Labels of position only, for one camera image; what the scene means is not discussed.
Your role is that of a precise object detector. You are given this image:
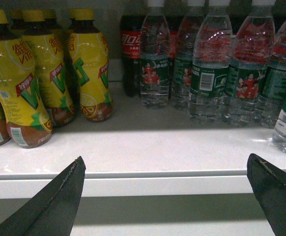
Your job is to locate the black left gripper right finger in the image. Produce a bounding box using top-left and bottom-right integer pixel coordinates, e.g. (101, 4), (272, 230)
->
(247, 153), (286, 236)

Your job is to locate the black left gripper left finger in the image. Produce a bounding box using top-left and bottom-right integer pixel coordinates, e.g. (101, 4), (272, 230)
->
(0, 156), (86, 236)

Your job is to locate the white metal shelf board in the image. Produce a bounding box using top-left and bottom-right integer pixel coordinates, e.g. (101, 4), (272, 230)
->
(0, 82), (286, 199)

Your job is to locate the cola bottle red label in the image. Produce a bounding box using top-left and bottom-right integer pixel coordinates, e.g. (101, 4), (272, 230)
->
(119, 14), (145, 97)

